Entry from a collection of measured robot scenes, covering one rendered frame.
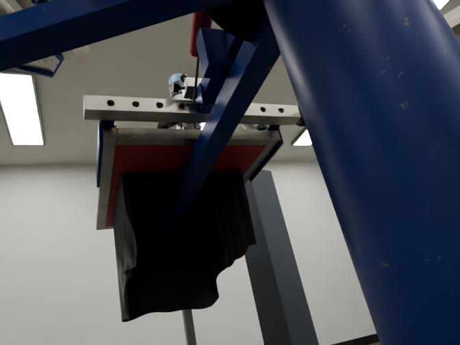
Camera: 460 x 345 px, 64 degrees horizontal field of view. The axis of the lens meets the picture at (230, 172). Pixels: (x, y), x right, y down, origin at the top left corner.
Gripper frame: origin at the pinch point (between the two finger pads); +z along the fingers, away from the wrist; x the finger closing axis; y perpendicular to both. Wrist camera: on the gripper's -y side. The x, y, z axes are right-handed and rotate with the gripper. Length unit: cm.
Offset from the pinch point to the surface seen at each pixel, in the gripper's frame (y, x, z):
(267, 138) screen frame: 24.1, -18.3, 5.2
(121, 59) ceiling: 4, 161, -199
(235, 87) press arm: -3, -54, 15
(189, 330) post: 12, 76, 54
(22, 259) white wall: -100, 367, -74
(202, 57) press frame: -8, -51, 4
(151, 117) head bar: -15.7, -23.8, 1.9
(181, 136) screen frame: -5.9, -18.3, 4.8
